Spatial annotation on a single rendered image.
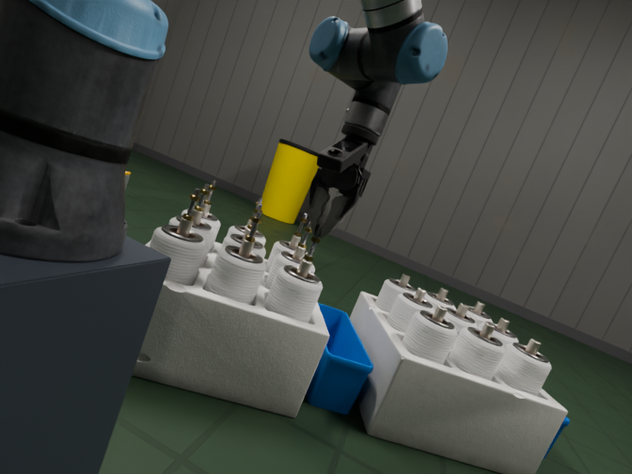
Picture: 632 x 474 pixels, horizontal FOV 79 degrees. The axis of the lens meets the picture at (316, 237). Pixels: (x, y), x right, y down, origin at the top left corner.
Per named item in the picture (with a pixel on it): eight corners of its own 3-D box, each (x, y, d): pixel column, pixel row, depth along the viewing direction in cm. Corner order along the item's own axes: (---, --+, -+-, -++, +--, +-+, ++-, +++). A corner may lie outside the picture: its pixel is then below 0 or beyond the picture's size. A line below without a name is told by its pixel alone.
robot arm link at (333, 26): (361, 7, 55) (405, 47, 62) (315, 13, 63) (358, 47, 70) (341, 62, 56) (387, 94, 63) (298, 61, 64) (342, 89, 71)
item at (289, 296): (239, 354, 74) (272, 269, 71) (257, 338, 83) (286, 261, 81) (284, 376, 73) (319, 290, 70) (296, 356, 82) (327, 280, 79)
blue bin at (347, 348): (354, 418, 80) (375, 369, 79) (305, 405, 78) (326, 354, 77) (330, 349, 110) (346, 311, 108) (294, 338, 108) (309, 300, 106)
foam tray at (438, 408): (530, 482, 83) (569, 411, 80) (367, 435, 77) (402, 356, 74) (451, 382, 121) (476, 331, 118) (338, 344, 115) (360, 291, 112)
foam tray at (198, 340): (295, 419, 73) (330, 336, 70) (82, 363, 65) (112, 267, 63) (285, 329, 111) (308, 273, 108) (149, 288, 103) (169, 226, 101)
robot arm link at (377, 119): (385, 109, 67) (343, 96, 70) (374, 134, 68) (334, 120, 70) (391, 120, 74) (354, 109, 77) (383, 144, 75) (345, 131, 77)
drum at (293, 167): (303, 225, 341) (328, 159, 332) (288, 226, 304) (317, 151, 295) (264, 209, 350) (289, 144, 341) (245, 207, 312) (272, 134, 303)
